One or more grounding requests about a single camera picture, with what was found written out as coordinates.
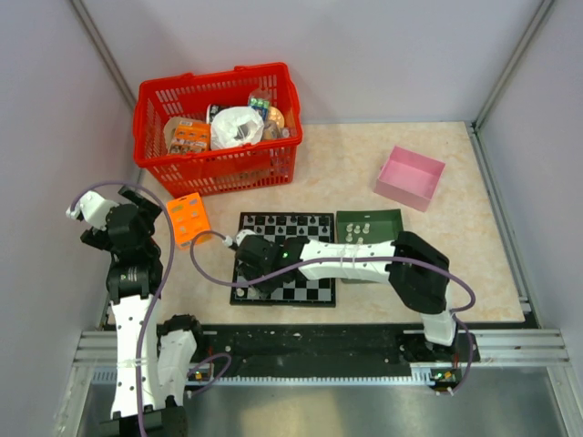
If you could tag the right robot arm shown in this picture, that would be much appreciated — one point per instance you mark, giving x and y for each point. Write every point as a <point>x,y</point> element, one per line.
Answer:
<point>417,272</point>

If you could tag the white plastic bag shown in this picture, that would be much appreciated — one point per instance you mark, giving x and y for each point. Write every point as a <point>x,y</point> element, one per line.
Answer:
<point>236,127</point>

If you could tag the pink box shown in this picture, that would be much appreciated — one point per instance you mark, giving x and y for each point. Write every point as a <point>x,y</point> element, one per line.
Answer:
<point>409,178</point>

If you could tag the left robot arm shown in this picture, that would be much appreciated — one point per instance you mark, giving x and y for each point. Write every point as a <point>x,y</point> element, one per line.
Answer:
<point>152,360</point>

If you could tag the red plastic shopping basket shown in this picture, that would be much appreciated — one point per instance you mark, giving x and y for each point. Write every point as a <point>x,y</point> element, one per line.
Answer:
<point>267,88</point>

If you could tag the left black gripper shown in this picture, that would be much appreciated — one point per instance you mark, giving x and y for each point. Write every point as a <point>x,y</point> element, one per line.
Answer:
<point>148,211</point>

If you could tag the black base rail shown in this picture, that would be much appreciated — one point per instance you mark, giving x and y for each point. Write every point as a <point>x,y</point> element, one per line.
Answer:
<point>328,350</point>

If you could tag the dark green tray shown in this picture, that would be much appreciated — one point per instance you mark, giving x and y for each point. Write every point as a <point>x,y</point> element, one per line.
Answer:
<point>368,226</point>

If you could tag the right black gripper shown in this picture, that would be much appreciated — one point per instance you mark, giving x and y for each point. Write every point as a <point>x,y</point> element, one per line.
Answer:
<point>266,288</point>

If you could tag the orange snack box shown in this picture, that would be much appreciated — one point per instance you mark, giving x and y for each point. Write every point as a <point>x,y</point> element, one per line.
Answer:
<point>185,135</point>

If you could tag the black and white chessboard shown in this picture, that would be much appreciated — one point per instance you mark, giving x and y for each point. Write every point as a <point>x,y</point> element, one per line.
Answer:
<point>277,227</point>

